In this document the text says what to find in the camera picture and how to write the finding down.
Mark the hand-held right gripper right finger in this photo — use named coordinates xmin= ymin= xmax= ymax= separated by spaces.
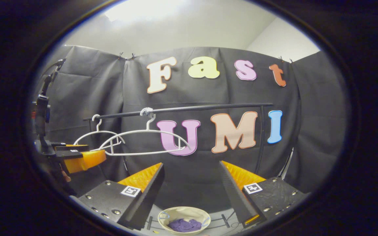
xmin=219 ymin=160 xmax=307 ymax=229

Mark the black tripod stand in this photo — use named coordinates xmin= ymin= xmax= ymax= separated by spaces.
xmin=279 ymin=147 xmax=294 ymax=181

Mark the black clothes rack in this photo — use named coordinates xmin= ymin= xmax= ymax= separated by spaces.
xmin=83 ymin=103 xmax=274 ymax=230

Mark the cream laundry hamper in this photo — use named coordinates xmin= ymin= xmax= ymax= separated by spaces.
xmin=157 ymin=206 xmax=211 ymax=235

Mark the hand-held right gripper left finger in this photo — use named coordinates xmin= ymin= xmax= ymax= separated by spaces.
xmin=69 ymin=162 xmax=165 ymax=230

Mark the purple knitted shirt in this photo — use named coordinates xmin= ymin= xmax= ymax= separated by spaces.
xmin=168 ymin=218 xmax=202 ymax=233

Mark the white plastic hanger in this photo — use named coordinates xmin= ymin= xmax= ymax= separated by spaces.
xmin=99 ymin=108 xmax=191 ymax=156
xmin=73 ymin=114 xmax=125 ymax=153

